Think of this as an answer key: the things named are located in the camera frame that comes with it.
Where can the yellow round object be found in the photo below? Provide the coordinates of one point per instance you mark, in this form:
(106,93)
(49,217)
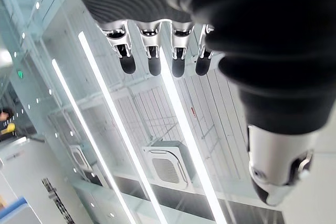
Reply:
(11,127)

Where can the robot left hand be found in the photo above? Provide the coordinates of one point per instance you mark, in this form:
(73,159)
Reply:
(236,11)

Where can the green exit sign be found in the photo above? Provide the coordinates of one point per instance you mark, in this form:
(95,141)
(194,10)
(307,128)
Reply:
(20,74)

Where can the white ceiling air conditioner cassette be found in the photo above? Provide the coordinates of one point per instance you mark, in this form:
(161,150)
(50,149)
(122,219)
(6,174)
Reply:
(170,165)

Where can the small red ceiling label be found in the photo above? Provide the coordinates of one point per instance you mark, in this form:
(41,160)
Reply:
(193,112)

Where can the white cabinet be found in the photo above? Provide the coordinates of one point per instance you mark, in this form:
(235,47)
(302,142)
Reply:
(34,166)

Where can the long white ceiling light strip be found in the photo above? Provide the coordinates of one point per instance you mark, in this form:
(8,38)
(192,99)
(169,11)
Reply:
(86,129)
(123,132)
(189,134)

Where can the person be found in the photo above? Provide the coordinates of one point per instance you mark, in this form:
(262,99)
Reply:
(5,115)

